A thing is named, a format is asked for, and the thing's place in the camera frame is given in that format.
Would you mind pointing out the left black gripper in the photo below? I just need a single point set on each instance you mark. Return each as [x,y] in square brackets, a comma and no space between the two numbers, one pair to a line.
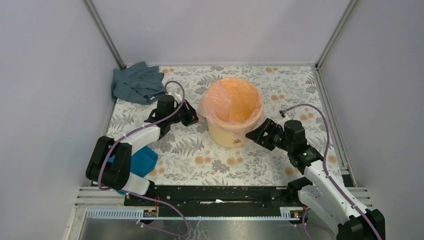
[191,116]

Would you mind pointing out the floral patterned table mat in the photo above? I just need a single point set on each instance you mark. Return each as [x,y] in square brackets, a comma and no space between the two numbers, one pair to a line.
[189,156]

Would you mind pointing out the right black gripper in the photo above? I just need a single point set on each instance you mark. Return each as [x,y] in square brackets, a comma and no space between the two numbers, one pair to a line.
[268,126]

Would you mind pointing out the grey-blue cloth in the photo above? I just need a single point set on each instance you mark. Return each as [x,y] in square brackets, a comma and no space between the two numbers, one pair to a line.
[139,84]

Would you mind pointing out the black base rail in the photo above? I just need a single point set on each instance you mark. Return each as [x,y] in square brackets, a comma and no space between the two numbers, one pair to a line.
[220,202]

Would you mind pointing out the pink plastic trash bag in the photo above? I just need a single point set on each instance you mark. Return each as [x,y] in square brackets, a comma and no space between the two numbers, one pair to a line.
[228,102]

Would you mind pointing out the yellow plastic trash bin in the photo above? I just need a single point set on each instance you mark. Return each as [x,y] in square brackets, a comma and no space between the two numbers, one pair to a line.
[228,132]

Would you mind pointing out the bright blue cloth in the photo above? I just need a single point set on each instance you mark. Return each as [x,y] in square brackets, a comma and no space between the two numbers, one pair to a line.
[142,162]

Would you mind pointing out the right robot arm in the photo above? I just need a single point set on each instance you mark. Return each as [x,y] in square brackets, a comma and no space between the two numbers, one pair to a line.
[346,216]

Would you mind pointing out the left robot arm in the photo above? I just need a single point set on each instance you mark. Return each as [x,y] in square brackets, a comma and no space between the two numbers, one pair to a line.
[156,126]

